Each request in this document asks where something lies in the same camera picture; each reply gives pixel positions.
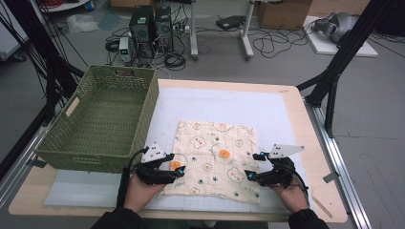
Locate large black computer tower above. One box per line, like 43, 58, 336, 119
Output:
128, 5, 158, 59

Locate right hand-held gripper cable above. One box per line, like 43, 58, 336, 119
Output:
291, 171, 311, 208

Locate brown cardboard box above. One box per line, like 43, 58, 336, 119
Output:
256, 0, 313, 31

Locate clear plastic bag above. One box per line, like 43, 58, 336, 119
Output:
66, 13, 100, 34

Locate hand-held gripper cable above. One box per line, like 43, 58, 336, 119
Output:
116, 146, 150, 208
291, 171, 311, 208

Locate white grid mat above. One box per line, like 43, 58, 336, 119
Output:
44, 86, 318, 215

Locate green woven basket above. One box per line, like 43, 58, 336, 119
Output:
34, 64, 160, 175

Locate small grey power supply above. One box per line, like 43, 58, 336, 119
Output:
117, 35, 132, 64

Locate flat black device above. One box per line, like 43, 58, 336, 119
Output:
215, 14, 246, 31

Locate person's right hand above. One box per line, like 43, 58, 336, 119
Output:
269, 181, 310, 214

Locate black floor cables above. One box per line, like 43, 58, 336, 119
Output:
250, 26, 309, 59

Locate coiled black cable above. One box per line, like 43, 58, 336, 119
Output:
163, 52, 187, 72

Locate grey metal bracket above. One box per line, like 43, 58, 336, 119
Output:
26, 156, 48, 169
322, 172, 340, 184

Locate cream printed cloth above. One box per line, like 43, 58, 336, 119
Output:
161, 119, 263, 205

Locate slim black computer tower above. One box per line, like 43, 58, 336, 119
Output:
154, 6, 175, 53

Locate black frame stand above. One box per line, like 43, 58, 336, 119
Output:
295, 0, 396, 138
0, 0, 86, 180

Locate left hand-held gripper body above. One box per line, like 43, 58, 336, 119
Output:
135, 141, 178, 186

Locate thin wooden stick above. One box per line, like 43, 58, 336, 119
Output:
311, 194, 334, 219

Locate white desk leg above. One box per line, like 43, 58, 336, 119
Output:
189, 0, 200, 61
240, 0, 256, 60

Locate person's left hand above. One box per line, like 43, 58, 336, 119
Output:
122, 174, 167, 214

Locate grey rounded device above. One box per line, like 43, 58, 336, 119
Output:
311, 11, 359, 44

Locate left hand-held gripper cable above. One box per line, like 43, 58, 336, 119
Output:
116, 146, 150, 208

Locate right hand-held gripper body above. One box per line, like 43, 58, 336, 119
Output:
255, 143, 306, 189

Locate aluminium rail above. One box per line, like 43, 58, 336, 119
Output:
305, 100, 373, 229
0, 123, 53, 208

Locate white floor board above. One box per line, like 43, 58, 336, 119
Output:
303, 15, 379, 58

